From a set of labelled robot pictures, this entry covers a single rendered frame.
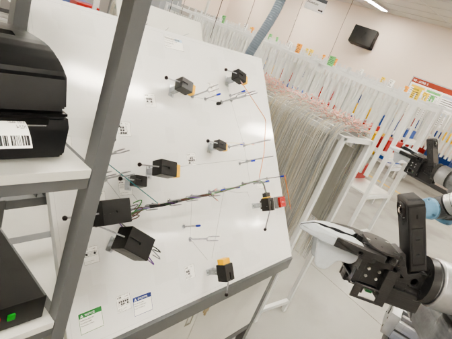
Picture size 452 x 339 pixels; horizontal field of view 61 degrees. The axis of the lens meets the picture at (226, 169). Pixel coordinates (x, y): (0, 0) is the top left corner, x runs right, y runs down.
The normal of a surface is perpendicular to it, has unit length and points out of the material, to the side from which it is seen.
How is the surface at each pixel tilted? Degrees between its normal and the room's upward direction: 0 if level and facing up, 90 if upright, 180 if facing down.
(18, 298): 0
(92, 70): 54
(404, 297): 84
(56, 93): 72
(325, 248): 84
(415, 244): 85
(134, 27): 90
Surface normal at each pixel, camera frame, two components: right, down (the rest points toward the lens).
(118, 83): 0.70, 0.48
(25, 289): 0.33, -0.88
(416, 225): -0.08, 0.26
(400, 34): -0.73, -0.02
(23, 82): 0.78, 0.18
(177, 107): 0.76, -0.14
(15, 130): 0.69, -0.43
